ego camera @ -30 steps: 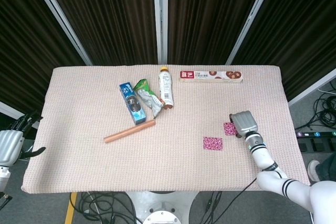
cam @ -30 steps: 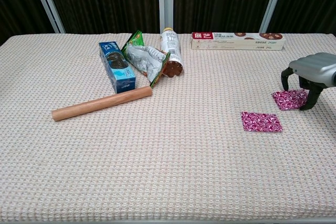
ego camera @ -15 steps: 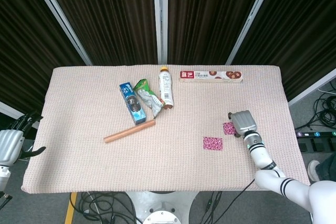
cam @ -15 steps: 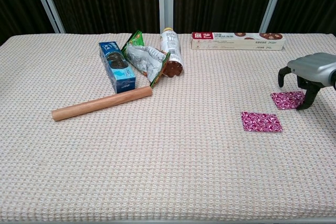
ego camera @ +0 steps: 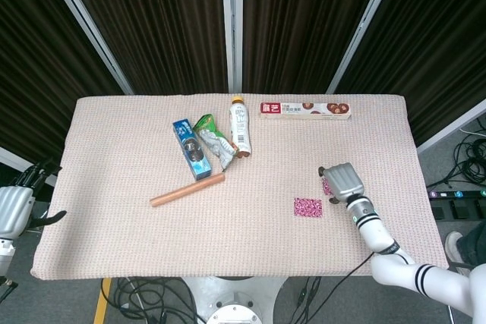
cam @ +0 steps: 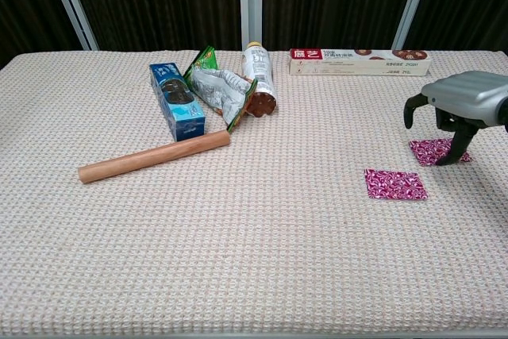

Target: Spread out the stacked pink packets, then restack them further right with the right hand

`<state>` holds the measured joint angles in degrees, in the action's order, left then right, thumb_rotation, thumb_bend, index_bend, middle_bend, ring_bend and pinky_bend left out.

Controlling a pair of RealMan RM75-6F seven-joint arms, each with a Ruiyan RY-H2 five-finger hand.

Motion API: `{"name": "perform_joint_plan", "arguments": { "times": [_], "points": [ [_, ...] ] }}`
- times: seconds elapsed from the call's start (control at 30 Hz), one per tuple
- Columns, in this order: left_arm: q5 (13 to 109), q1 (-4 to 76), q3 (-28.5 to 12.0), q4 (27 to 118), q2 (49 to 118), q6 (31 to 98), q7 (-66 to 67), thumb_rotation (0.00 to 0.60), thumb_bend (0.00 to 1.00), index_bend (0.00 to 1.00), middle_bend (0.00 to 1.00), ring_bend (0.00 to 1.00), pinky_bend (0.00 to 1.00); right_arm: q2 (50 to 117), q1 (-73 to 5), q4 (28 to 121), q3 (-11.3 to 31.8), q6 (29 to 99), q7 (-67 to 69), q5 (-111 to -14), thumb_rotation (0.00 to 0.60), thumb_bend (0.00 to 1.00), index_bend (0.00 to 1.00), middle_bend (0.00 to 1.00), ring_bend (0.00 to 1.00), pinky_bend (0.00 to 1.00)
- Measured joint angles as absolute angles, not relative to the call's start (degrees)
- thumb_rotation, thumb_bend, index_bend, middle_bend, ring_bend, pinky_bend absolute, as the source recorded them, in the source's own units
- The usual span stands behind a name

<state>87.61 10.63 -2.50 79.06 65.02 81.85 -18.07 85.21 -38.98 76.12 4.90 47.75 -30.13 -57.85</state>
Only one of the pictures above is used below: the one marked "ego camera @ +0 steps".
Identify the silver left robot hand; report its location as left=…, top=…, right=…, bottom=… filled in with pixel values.
left=0, top=157, right=68, bottom=241

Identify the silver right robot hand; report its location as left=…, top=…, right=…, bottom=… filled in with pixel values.
left=317, top=162, right=365, bottom=206

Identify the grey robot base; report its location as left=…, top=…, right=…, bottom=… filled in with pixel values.
left=181, top=276, right=286, bottom=324

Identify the long red white box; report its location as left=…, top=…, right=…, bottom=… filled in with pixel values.
left=259, top=102, right=352, bottom=121

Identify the white bottle yellow cap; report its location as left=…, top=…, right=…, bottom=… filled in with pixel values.
left=228, top=95, right=252, bottom=159

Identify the grey shoe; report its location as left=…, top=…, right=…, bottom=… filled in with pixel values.
left=444, top=231, right=472, bottom=276

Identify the yellow floor tape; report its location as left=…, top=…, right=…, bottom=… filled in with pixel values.
left=93, top=277, right=113, bottom=324

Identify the pink woven tablecloth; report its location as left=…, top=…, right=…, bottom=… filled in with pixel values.
left=30, top=93, right=449, bottom=282

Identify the green silver snack bag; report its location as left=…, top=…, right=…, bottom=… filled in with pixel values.
left=192, top=113, right=238, bottom=171

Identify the dark curtain panel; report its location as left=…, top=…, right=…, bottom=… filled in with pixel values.
left=0, top=0, right=126, bottom=173
left=241, top=0, right=389, bottom=94
left=333, top=0, right=486, bottom=146
left=58, top=0, right=229, bottom=96

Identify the blue cookie box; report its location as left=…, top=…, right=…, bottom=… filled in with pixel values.
left=172, top=118, right=213, bottom=182

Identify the wooden rolling pin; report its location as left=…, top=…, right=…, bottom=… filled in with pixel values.
left=149, top=172, right=226, bottom=209

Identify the white frame post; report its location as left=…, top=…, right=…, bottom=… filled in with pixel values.
left=37, top=0, right=134, bottom=96
left=221, top=0, right=245, bottom=94
left=416, top=98, right=486, bottom=155
left=0, top=146, right=39, bottom=174
left=325, top=0, right=404, bottom=94

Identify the thin black cable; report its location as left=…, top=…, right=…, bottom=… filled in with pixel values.
left=322, top=253, right=375, bottom=324

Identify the black cable with inline switch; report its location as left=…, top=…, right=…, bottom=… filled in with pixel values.
left=295, top=276, right=323, bottom=324

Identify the black tangled cable bundle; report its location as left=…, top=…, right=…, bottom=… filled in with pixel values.
left=424, top=117, right=486, bottom=188

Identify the black floor cable bundle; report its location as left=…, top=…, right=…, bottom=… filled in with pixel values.
left=101, top=277, right=206, bottom=324

